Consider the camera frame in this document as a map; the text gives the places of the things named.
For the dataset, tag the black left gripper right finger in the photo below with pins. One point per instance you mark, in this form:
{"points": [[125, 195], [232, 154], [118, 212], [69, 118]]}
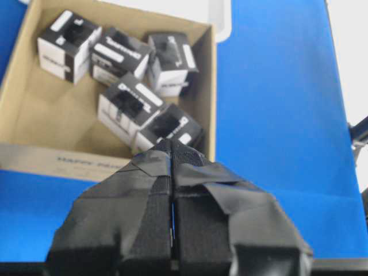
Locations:
{"points": [[225, 225]]}

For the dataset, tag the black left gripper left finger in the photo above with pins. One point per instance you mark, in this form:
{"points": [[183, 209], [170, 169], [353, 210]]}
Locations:
{"points": [[122, 225]]}

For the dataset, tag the black white box lower left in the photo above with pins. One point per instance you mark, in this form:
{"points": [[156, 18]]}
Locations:
{"points": [[171, 123]]}

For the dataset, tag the black white box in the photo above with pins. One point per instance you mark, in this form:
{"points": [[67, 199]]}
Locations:
{"points": [[117, 53], [172, 65], [65, 46], [127, 106], [171, 123]]}

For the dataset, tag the black white box lower right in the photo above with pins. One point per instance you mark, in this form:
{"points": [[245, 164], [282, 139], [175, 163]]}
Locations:
{"points": [[127, 106]]}

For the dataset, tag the brown cardboard box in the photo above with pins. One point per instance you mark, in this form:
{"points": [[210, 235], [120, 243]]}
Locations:
{"points": [[49, 126]]}

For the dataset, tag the black white box upper right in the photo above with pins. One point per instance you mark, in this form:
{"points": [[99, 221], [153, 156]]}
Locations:
{"points": [[117, 53]]}

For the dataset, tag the black white box lower middle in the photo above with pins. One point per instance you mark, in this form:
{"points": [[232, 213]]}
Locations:
{"points": [[172, 65]]}

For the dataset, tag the black white box upper middle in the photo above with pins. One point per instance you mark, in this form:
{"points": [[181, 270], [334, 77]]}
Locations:
{"points": [[65, 46]]}

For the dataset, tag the white plastic container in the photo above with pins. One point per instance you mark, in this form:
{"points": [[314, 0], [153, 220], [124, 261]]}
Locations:
{"points": [[220, 16]]}

